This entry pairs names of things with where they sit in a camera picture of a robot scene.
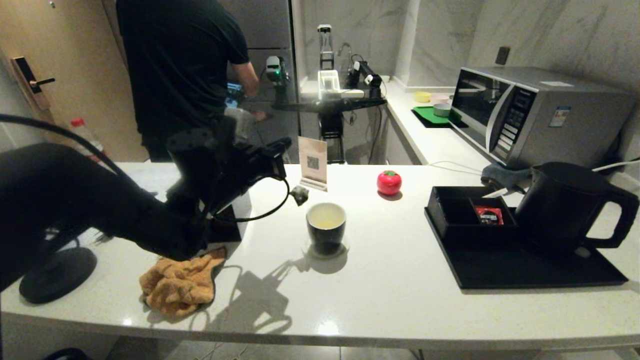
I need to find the orange fluffy cloth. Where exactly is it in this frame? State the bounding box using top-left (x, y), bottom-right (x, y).
top-left (140, 246), bottom-right (228, 318)

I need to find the black compartment organizer box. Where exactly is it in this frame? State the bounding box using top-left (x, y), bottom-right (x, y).
top-left (426, 186), bottom-right (519, 251)

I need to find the open laptop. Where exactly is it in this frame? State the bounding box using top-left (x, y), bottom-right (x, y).
top-left (226, 82), bottom-right (247, 109)

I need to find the black serving tray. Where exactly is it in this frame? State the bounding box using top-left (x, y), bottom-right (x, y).
top-left (424, 207), bottom-right (629, 291)

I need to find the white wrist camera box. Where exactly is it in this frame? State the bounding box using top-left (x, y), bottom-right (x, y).
top-left (222, 107), bottom-right (251, 143)

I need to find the red tomato-shaped timer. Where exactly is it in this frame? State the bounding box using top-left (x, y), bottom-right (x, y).
top-left (376, 170), bottom-right (403, 197)

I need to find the QR code sign stand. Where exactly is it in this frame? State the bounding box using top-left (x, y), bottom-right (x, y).
top-left (298, 136), bottom-right (329, 193)

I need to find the green cutting board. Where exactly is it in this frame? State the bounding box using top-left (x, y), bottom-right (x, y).
top-left (411, 106), bottom-right (468, 130)

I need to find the silver refrigerator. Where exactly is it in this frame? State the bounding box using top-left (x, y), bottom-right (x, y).
top-left (220, 0), bottom-right (301, 165)

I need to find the clear plastic water bottle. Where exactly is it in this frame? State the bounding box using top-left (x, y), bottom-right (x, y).
top-left (70, 117), bottom-right (107, 157)

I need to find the thick white cable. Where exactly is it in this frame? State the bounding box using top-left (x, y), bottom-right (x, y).
top-left (594, 159), bottom-right (640, 173)

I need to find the black ceramic cup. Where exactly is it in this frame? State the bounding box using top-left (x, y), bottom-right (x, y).
top-left (306, 202), bottom-right (347, 256)

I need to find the red coffee sachet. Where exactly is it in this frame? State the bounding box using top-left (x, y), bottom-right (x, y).
top-left (474, 205), bottom-right (504, 227)

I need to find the round black base part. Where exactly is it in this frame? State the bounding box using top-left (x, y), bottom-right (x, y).
top-left (44, 347), bottom-right (87, 360)

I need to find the black tissue box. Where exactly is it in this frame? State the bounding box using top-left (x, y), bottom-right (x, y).
top-left (206, 191), bottom-right (253, 245)

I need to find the black teleoperation stand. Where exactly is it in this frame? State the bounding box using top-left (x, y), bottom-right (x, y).
top-left (272, 24), bottom-right (388, 166)

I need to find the grey tea bag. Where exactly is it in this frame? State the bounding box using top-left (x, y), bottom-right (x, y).
top-left (287, 175), bottom-right (311, 207)

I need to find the black electric kettle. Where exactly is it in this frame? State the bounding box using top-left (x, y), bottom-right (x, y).
top-left (515, 161), bottom-right (640, 253)

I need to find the person in black shirt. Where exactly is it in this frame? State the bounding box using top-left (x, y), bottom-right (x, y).
top-left (116, 0), bottom-right (261, 162)

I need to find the thin white cable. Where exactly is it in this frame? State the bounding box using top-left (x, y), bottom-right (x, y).
top-left (427, 161), bottom-right (493, 176)

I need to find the grey cloth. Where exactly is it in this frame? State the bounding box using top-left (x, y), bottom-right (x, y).
top-left (481, 164), bottom-right (535, 191)

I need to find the silver microwave oven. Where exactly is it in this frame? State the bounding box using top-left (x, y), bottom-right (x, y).
top-left (448, 66), bottom-right (640, 171)

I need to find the door lock with handle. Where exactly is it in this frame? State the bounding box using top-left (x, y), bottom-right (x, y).
top-left (11, 55), bottom-right (57, 111)

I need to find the brown wooden side table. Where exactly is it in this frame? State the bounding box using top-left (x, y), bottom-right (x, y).
top-left (240, 107), bottom-right (273, 126)

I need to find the chrome kitchen faucet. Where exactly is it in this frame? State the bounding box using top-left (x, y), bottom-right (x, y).
top-left (338, 42), bottom-right (354, 81)

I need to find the round black kettle base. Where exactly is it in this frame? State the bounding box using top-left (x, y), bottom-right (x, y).
top-left (20, 246), bottom-right (99, 305)

